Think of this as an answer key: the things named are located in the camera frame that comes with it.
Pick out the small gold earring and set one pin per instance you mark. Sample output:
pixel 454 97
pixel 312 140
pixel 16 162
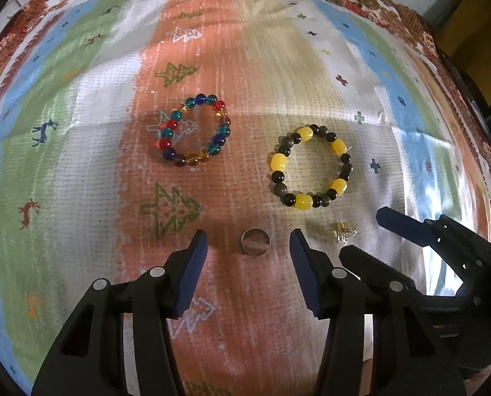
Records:
pixel 343 232

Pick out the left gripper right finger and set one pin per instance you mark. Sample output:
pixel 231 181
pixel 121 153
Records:
pixel 409 358

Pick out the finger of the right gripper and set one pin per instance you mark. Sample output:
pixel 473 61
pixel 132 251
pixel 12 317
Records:
pixel 406 226
pixel 381 279

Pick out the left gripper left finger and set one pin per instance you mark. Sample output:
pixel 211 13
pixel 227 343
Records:
pixel 87 357

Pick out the colourful striped blanket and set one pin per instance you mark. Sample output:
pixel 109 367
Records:
pixel 128 125

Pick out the yellow wooden furniture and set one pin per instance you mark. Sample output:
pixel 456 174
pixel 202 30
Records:
pixel 466 39

